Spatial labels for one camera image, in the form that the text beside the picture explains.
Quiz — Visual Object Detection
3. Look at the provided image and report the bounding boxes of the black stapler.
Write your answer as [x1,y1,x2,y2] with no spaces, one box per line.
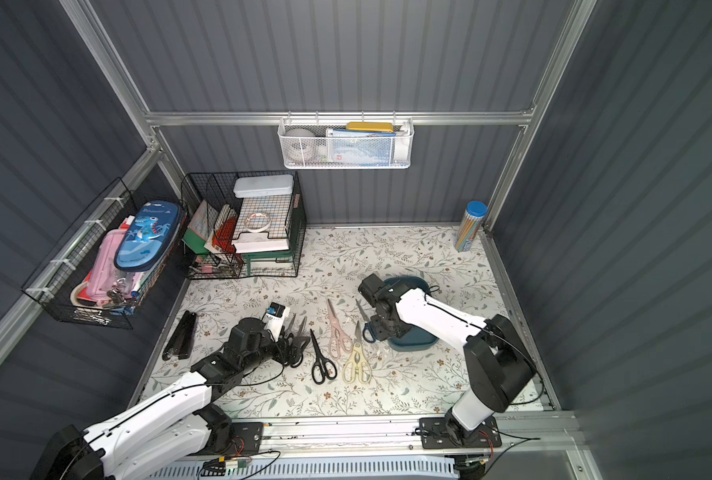
[162,310,198,361]

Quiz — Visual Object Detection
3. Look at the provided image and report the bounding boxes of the yellow item in basket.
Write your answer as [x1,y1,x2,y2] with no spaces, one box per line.
[346,121,395,134]

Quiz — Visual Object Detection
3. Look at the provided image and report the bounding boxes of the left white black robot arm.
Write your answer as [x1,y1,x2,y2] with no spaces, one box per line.
[31,317,283,479]

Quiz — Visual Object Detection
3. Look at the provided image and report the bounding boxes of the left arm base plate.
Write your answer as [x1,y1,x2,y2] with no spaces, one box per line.
[209,422,265,457]

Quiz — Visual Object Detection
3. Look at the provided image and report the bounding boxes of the pink scissors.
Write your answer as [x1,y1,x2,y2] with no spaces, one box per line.
[327,299,353,359]

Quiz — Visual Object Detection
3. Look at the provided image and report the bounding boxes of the teal plastic storage box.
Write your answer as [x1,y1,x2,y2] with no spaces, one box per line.
[385,276,438,352]

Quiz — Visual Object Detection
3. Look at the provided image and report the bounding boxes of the black wire desk organizer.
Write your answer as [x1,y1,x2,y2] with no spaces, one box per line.
[181,171,307,280]

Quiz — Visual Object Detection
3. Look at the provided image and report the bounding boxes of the blue dinosaur pencil case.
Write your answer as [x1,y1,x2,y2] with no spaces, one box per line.
[114,200,183,272]

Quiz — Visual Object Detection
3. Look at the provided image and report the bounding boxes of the colored pencil tube blue lid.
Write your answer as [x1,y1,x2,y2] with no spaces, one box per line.
[455,201,489,252]

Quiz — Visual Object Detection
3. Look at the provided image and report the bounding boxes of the pink pencil case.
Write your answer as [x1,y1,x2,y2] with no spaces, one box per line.
[78,229,126,304]

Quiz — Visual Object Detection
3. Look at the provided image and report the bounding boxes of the cream yellow kitchen scissors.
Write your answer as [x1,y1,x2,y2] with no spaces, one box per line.
[343,322,373,384]

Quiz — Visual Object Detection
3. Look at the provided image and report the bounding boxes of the white tape roll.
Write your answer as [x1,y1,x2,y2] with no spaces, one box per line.
[280,128,317,164]

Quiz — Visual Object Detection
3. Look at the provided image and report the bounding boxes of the large black scissors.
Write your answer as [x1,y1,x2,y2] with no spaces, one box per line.
[310,331,338,385]

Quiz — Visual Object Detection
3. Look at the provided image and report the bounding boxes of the black wire side basket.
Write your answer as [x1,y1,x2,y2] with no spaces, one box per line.
[22,178,187,329]

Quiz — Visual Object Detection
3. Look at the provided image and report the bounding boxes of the white pencil box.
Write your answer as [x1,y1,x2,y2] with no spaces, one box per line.
[233,174,294,199]

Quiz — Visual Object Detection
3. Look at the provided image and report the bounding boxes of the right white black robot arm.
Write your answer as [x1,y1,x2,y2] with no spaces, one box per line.
[358,274,539,446]

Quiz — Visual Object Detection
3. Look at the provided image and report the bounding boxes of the white wire wall basket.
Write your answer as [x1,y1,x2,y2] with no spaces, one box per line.
[277,118,415,170]

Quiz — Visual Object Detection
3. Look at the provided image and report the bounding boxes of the red notebook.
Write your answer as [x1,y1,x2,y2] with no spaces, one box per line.
[212,217,238,253]

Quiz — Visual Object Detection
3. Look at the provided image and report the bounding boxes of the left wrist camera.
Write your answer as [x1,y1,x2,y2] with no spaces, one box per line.
[263,302,289,341]

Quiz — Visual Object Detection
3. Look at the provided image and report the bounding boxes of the small black scissors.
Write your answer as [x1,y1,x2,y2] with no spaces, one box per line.
[289,317,310,368]
[280,314,302,368]

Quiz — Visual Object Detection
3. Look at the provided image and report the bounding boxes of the blue handled scissors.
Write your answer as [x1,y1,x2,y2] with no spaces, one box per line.
[356,300,377,344]

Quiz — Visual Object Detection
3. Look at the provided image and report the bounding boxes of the blue white packet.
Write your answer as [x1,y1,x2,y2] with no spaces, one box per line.
[325,129,395,166]

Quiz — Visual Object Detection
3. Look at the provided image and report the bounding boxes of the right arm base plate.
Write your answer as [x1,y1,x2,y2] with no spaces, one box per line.
[413,417,502,450]

